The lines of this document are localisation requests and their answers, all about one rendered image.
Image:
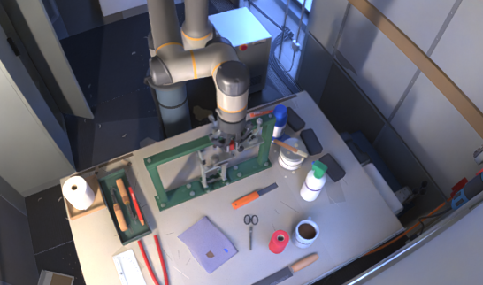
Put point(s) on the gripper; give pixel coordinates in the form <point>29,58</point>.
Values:
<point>231,126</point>

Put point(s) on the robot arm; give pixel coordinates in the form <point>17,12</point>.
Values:
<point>229,85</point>

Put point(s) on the small red pin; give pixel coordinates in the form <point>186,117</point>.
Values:
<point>232,146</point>

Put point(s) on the orange bar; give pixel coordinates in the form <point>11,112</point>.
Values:
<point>261,114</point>

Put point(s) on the grey metal yoke mechanism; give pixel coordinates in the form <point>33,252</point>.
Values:
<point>210,170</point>

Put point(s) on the white bottle blue cap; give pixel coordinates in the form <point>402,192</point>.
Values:
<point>280,118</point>

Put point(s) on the black block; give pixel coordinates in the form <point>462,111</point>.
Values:
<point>332,168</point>
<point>311,141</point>
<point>295,119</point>

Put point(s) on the white round tin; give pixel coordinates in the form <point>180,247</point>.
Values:
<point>291,162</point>

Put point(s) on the orange utility knife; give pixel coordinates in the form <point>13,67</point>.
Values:
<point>245,201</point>

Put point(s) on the white control cabinet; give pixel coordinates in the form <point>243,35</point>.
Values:
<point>249,31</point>

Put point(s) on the white bottle green cap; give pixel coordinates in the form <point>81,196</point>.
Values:
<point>312,188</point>

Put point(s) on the black scissors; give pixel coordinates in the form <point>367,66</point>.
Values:
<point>250,233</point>

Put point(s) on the purple cloth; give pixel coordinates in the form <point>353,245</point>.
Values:
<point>206,243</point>

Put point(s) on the red pen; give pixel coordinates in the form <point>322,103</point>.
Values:
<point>136,206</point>

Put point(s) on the red thread spool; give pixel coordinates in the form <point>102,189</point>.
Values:
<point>276,244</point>

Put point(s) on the blue box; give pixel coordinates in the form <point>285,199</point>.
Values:
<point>360,146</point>

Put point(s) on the white mug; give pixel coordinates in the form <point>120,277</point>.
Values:
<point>301,240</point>

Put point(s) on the green tray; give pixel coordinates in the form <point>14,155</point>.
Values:
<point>109,190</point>

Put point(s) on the red rod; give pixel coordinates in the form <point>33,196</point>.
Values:
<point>161,261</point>
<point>146,261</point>

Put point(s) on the brown shallow tray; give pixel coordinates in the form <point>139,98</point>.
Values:
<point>99,201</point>

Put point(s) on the white paper roll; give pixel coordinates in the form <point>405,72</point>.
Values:
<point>78,193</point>

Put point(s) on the grey door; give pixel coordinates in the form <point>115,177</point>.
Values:
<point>51,59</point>

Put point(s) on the grey cupboard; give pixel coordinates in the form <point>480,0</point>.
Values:
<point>20,138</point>

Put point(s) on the wooden beam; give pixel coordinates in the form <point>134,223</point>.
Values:
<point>435,67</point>

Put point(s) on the cardboard box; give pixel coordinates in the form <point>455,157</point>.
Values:
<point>55,278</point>

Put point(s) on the blue power drill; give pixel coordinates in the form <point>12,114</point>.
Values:
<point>472,188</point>

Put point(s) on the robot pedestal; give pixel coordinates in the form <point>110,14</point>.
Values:
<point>172,110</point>

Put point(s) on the green headbail frame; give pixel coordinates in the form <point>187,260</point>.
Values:
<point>178,194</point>

